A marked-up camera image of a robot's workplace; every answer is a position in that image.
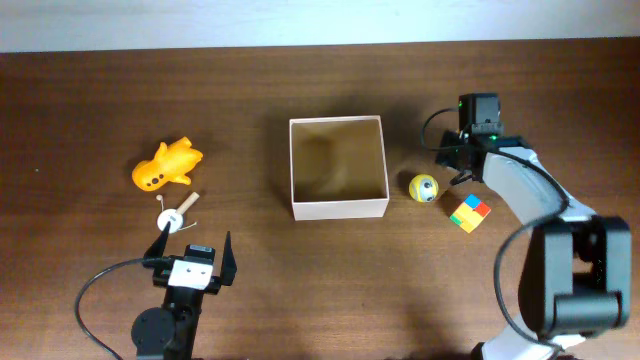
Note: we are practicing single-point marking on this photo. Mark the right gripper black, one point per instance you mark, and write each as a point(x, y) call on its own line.
point(447, 157)

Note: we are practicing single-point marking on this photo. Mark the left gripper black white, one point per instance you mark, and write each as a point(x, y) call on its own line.
point(213, 282)

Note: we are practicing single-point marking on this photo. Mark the colourful puzzle cube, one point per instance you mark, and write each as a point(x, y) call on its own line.
point(470, 213)

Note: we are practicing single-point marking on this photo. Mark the yellow ball with eyes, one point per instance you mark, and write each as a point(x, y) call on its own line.
point(423, 188)

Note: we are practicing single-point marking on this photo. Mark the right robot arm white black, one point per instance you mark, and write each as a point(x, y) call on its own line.
point(576, 279)

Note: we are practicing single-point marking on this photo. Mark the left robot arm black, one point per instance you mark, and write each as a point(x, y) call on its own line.
point(169, 331)

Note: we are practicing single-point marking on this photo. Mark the orange rubber animal toy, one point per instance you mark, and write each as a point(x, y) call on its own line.
point(170, 164)

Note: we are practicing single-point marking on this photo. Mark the pink cardboard box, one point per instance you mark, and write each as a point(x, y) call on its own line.
point(338, 168)

